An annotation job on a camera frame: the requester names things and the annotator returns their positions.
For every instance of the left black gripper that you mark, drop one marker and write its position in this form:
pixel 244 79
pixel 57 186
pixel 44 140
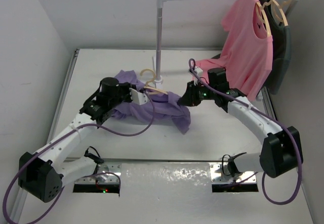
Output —
pixel 126 85

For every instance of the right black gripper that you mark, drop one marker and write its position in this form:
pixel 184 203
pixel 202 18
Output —
pixel 190 97

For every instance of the purple t shirt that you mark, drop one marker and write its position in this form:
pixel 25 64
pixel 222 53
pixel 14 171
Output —
pixel 163 107

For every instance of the beige hanger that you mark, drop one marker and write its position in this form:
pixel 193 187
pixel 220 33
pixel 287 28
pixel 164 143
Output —
pixel 259 8
pixel 278 12
pixel 152 90

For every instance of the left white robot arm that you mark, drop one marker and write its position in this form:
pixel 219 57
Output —
pixel 39 172

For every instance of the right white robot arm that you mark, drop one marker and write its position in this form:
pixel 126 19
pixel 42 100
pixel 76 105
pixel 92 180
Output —
pixel 281 147

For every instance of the pink t shirt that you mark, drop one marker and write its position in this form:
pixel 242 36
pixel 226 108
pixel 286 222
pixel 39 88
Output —
pixel 243 44

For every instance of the beige hanger in pink shirt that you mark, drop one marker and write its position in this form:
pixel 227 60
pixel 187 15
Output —
pixel 259 8

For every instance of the dark grey t shirt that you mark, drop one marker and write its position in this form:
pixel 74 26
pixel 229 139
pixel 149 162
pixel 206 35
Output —
pixel 281 44

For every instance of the beige hanger in dark shirt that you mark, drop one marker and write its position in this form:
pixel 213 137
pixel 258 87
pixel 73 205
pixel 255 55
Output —
pixel 278 12

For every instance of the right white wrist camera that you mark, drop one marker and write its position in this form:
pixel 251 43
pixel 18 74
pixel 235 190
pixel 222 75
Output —
pixel 197 73

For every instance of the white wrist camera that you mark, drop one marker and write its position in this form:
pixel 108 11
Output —
pixel 197 73
pixel 137 97

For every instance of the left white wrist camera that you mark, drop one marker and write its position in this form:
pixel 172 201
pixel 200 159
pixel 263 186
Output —
pixel 137 97

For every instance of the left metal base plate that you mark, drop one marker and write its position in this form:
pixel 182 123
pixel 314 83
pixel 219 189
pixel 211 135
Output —
pixel 109 175

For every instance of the metal base plate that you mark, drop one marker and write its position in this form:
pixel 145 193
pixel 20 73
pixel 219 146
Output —
pixel 218 177
pixel 109 175

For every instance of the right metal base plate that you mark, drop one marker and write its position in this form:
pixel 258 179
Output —
pixel 218 177

